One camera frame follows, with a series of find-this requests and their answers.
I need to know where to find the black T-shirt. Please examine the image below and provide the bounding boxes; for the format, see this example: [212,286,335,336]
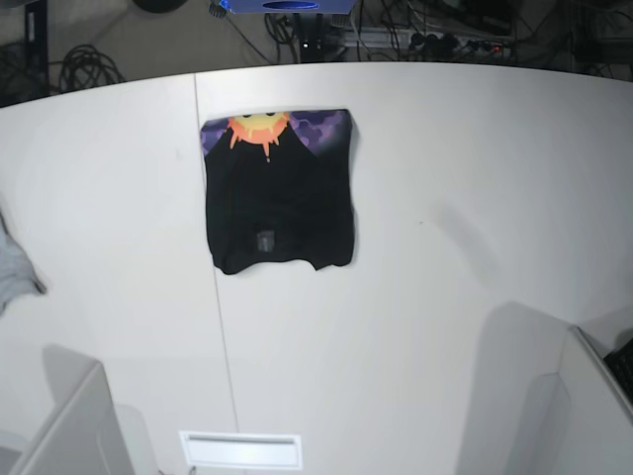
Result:
[201,109,355,275]

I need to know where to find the blue box at top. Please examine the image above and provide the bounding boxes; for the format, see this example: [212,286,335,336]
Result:
[216,0,357,15]

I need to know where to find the grey cloth at left edge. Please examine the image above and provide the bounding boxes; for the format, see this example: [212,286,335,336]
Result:
[0,214,47,316]

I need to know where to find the black keyboard at right edge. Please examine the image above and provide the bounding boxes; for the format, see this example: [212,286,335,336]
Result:
[604,340,633,401]

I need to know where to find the black panel at left top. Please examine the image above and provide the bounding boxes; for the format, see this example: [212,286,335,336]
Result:
[24,0,48,73]

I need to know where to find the coiled black cables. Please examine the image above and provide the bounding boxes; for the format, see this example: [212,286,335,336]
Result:
[58,44,125,90]

